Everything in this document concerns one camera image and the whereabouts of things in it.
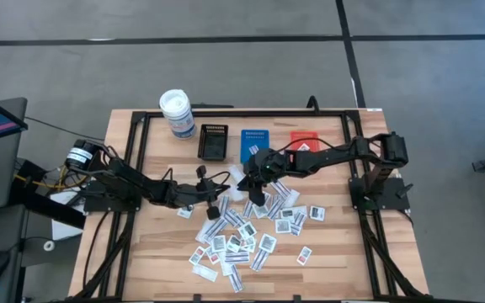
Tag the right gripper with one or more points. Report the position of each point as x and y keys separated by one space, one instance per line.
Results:
x=270 y=162

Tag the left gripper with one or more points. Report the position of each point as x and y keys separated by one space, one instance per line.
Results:
x=188 y=195

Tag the blue striped fabric bandage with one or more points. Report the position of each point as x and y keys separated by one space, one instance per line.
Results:
x=234 y=217
x=247 y=208
x=223 y=205
x=282 y=189
x=237 y=256
x=211 y=229
x=276 y=206
x=296 y=229
x=299 y=217
x=254 y=149

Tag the blue plastic basket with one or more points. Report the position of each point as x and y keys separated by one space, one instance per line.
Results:
x=255 y=136

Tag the BZK antiseptic towelette packet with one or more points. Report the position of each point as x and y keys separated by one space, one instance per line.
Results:
x=234 y=243
x=288 y=214

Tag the orange label ointment packet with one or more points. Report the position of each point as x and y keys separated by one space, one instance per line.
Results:
x=304 y=255
x=197 y=255
x=213 y=255
x=303 y=147

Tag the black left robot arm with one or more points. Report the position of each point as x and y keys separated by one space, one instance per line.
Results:
x=120 y=177

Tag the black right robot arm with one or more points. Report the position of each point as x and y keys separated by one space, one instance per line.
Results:
x=331 y=157

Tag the white drug facts packet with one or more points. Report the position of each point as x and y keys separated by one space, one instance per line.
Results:
x=218 y=243
x=268 y=242
x=283 y=226
x=261 y=211
x=317 y=213
x=248 y=244
x=246 y=230

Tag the small white packet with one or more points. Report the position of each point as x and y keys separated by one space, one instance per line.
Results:
x=184 y=212

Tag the plain white bandage wrapper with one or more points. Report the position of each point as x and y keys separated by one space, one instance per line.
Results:
x=204 y=272
x=291 y=198
x=225 y=268

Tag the black plastic basket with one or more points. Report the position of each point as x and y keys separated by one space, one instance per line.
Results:
x=213 y=143

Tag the crumpled blue striped bandage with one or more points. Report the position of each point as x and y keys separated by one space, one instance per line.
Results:
x=236 y=278
x=259 y=259

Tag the orange plastic basket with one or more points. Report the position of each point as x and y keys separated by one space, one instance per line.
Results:
x=303 y=136

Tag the white wipes canister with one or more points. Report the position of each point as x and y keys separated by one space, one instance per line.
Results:
x=177 y=111

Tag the white paper sheet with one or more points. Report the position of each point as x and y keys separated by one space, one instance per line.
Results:
x=63 y=229

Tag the white tape roll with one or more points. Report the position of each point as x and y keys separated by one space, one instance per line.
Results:
x=44 y=246

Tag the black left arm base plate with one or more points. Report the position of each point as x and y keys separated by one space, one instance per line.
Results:
x=95 y=202

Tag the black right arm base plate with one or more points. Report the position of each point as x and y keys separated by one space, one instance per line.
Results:
x=394 y=198

